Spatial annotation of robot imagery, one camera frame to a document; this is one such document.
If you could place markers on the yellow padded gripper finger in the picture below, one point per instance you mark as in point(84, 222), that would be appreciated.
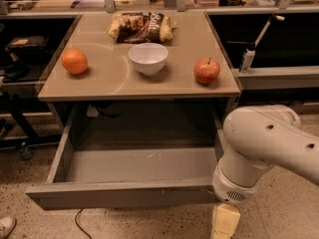
point(225, 219)

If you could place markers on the grey top drawer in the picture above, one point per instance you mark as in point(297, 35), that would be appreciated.
point(134, 154)

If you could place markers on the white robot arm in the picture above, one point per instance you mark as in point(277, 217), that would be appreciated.
point(256, 139)

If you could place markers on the grey drawer cabinet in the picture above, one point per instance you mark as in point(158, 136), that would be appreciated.
point(112, 75)

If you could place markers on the red apple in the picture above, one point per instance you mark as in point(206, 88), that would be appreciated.
point(206, 71)

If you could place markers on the white bowl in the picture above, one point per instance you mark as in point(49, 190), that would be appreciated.
point(148, 58)

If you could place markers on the black chair base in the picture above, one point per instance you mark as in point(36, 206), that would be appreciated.
point(31, 138)

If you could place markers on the brown chip bag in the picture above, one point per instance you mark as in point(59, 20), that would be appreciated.
point(141, 27)

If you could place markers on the orange fruit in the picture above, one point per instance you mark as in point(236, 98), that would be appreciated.
point(74, 61)

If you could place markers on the white shoe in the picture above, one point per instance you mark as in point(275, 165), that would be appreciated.
point(7, 225)

